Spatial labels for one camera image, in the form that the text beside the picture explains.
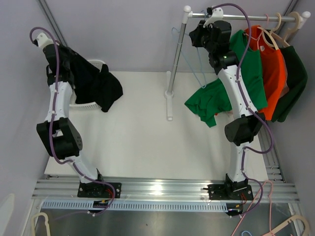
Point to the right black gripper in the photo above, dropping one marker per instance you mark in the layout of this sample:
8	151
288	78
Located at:
195	35

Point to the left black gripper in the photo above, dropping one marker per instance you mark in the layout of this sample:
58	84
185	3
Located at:
66	50

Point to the black t shirt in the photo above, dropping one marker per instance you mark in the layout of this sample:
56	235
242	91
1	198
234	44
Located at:
105	94

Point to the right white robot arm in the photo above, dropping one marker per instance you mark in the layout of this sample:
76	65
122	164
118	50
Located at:
247	121

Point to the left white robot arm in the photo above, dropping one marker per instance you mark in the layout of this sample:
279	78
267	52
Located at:
61	139

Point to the orange t shirt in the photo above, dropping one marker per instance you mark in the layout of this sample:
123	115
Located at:
273	70

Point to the dark green t shirt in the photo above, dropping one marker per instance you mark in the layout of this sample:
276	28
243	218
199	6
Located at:
295	84

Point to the wooden hanger on floor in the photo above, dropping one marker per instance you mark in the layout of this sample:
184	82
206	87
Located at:
285	223

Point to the white perforated basket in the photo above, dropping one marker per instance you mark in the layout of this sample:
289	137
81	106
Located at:
92	105

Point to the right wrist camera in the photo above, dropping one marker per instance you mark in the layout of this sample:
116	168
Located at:
213	14

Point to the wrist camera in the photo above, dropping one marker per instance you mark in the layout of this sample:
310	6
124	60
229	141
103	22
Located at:
42	41
213	14

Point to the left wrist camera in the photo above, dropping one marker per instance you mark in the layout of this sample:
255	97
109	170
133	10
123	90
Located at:
42	41

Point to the pink wire hanger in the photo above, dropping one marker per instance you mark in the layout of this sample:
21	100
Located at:
261	32

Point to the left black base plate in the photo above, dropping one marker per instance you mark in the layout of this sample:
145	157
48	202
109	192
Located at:
94	190

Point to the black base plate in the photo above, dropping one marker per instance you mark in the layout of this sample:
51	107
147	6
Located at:
94	190
220	192

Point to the aluminium mounting rail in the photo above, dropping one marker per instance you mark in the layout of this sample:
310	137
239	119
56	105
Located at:
133	189

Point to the white slotted cable duct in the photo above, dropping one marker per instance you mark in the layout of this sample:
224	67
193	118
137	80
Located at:
136	206

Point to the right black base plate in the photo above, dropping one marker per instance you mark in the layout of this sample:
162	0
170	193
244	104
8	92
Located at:
220	192

